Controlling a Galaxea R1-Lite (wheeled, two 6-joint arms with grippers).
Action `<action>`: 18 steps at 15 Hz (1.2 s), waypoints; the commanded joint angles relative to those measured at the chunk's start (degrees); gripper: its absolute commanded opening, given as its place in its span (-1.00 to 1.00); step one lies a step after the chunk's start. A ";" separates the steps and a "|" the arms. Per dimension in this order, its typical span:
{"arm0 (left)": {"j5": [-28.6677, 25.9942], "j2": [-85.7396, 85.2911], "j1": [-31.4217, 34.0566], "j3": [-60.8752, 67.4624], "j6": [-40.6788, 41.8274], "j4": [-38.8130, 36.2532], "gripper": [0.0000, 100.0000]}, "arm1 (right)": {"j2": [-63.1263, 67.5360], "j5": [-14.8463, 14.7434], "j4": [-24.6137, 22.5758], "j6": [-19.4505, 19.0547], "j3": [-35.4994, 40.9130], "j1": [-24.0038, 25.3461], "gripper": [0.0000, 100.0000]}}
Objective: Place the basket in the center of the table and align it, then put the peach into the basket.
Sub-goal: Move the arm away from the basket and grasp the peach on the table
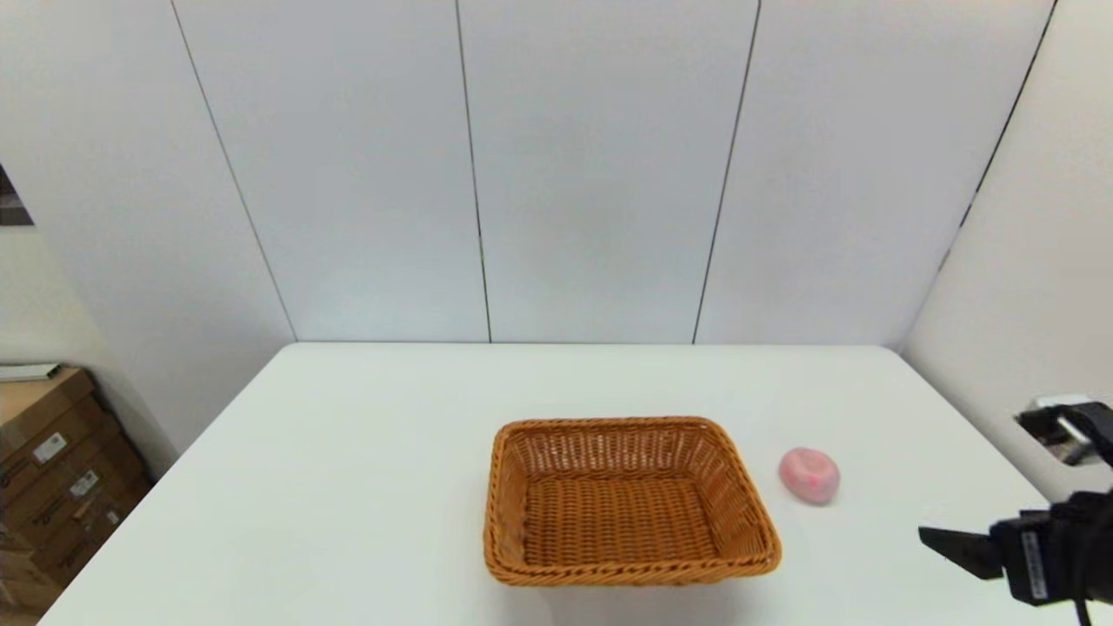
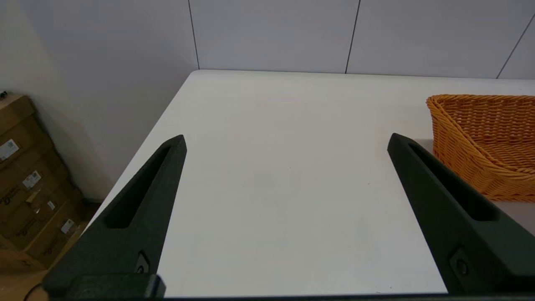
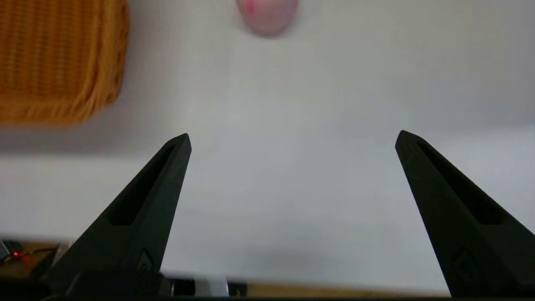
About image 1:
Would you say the orange woven wicker basket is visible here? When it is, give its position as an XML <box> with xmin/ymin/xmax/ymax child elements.
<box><xmin>483</xmin><ymin>416</ymin><xmax>783</xmax><ymax>588</ymax></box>

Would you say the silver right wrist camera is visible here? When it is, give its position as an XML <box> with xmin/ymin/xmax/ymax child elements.
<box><xmin>1014</xmin><ymin>396</ymin><xmax>1113</xmax><ymax>467</ymax></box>

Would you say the cardboard box with white label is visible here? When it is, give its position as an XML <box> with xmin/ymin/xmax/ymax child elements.
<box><xmin>0</xmin><ymin>367</ymin><xmax>123</xmax><ymax>475</ymax></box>
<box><xmin>0</xmin><ymin>443</ymin><xmax>155</xmax><ymax>533</ymax></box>

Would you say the dark wall frame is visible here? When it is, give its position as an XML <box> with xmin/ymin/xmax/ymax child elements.
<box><xmin>0</xmin><ymin>163</ymin><xmax>36</xmax><ymax>228</ymax></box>

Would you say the pink round doughnut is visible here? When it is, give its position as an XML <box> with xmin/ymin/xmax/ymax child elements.
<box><xmin>779</xmin><ymin>447</ymin><xmax>842</xmax><ymax>505</ymax></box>

